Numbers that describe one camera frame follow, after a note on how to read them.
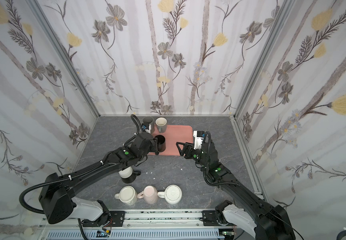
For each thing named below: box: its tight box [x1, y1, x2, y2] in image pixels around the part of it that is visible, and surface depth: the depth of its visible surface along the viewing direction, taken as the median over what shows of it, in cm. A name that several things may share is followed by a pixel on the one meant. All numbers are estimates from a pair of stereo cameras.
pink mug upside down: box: [137, 185, 158, 205], surface depth 76 cm
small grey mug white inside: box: [155, 116, 168, 133], surface depth 106 cm
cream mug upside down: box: [114, 186, 138, 206], surface depth 77 cm
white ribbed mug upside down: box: [157, 184, 183, 205], surface depth 76 cm
